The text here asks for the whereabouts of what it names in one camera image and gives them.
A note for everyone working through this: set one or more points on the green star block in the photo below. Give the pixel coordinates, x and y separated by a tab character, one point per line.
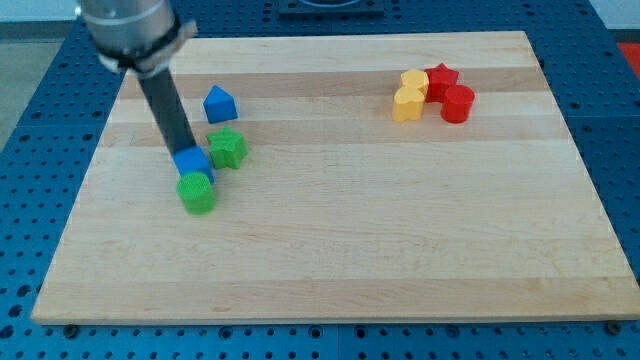
227	148

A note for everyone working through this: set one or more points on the blue pentagon house block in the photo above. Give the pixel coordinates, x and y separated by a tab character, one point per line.
219	106

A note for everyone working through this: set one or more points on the yellow heart block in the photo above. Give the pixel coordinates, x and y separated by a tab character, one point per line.
408	104

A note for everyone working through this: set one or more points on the blue cube block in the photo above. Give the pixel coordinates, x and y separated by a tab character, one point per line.
193	159

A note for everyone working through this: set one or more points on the yellow hexagon block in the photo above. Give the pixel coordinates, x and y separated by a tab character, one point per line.
416	79

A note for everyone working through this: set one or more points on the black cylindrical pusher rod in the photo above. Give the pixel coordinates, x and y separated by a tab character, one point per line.
164	101

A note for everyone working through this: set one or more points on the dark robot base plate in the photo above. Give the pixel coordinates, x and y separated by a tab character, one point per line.
297	8

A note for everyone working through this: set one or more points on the green cylinder block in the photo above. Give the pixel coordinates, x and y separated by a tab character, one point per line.
196	193

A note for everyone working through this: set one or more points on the light wooden board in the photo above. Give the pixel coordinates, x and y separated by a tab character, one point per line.
338	213

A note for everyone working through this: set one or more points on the red cylinder block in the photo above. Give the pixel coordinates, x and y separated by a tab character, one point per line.
457	103

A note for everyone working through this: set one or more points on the red star block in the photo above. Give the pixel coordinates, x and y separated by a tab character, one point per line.
440	77

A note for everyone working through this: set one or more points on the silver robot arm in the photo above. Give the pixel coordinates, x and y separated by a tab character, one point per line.
142	36

